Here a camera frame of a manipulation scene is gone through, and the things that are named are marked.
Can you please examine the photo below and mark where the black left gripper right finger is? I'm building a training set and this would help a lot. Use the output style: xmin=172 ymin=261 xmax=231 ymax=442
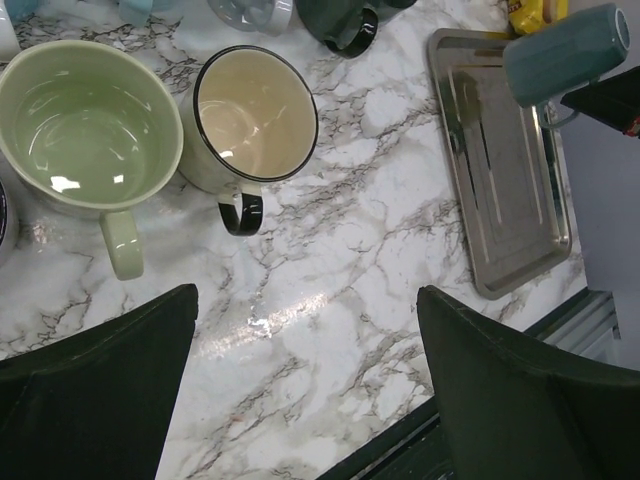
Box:
xmin=417 ymin=286 xmax=639 ymax=479

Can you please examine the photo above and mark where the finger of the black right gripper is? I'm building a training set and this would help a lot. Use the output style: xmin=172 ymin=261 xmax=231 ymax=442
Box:
xmin=560 ymin=66 xmax=640 ymax=137

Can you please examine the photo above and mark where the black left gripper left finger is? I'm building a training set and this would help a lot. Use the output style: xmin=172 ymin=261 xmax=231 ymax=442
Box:
xmin=1 ymin=284 xmax=198 ymax=479

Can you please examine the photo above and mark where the dark grey mug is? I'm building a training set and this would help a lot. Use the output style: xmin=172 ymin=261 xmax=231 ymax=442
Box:
xmin=503 ymin=3 xmax=631 ymax=129

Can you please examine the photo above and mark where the purple mug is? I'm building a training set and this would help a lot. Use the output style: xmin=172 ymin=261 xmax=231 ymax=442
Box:
xmin=0 ymin=181 xmax=20 ymax=265

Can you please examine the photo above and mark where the light green mug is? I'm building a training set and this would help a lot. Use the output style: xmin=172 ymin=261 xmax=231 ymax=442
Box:
xmin=1 ymin=40 xmax=183 ymax=281

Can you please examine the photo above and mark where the dark green patterned mug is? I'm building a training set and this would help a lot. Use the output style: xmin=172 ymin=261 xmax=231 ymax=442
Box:
xmin=295 ymin=0 xmax=416 ymax=59

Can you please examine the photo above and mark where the cream mug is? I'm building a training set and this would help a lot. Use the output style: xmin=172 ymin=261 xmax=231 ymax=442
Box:
xmin=179 ymin=45 xmax=319 ymax=237

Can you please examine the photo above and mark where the grey blue mug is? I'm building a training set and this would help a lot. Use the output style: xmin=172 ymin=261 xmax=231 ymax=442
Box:
xmin=208 ymin=0 xmax=294 ymax=36

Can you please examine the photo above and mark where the light blue white mug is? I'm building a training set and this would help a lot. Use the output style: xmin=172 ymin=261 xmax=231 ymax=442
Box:
xmin=118 ymin=0 xmax=178 ymax=27

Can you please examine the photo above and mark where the yellow Lays chips bag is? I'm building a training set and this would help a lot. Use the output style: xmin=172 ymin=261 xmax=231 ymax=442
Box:
xmin=507 ymin=0 xmax=569 ymax=35

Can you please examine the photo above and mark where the silver metal tray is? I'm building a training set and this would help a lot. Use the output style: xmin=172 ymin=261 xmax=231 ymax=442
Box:
xmin=427 ymin=28 xmax=572 ymax=300

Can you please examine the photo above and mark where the aluminium rail frame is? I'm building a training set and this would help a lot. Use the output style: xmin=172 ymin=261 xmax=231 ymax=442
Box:
xmin=525 ymin=289 xmax=620 ymax=366

